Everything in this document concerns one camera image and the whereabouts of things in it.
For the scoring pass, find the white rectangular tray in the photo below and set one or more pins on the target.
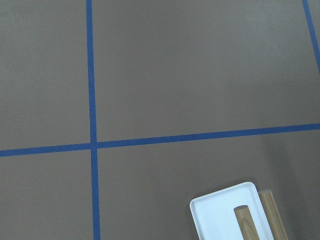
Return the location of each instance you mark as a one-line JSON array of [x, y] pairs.
[[214, 217]]

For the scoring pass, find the wooden rack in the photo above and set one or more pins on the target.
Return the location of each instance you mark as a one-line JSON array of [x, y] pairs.
[[246, 223]]

